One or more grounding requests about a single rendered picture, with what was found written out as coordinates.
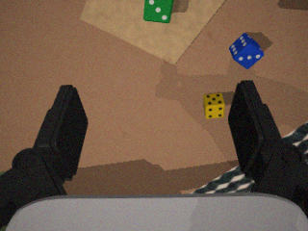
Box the blue die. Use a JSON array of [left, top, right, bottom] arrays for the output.
[[229, 33, 264, 69]]

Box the tan mat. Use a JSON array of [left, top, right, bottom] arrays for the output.
[[80, 0, 225, 64]]

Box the green die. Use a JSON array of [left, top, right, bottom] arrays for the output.
[[143, 0, 173, 23]]

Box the yellow die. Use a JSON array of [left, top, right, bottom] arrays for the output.
[[203, 93, 225, 118]]

